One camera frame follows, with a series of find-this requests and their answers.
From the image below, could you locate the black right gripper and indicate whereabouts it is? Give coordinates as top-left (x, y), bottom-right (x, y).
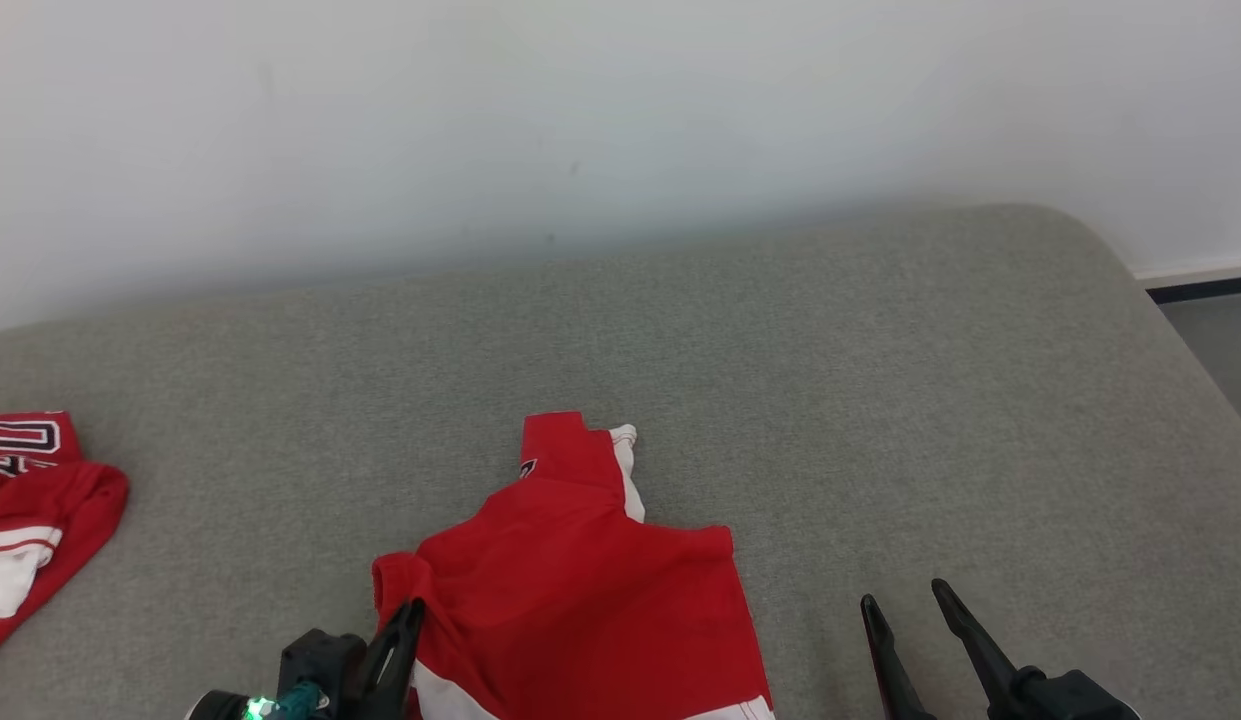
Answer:
top-left (860, 578), bottom-right (1141, 720)

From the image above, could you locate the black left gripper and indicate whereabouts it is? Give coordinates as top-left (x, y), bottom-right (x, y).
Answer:
top-left (245, 598), bottom-right (427, 720)

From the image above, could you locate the stack of red jerseys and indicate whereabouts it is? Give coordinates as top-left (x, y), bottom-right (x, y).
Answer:
top-left (371, 411), bottom-right (778, 720)

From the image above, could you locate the red jersey with black lettering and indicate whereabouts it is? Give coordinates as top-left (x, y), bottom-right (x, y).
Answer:
top-left (0, 411), bottom-right (130, 669)

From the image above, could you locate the dark baseboard strip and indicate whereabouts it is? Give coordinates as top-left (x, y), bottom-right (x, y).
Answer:
top-left (1145, 275), bottom-right (1241, 305)

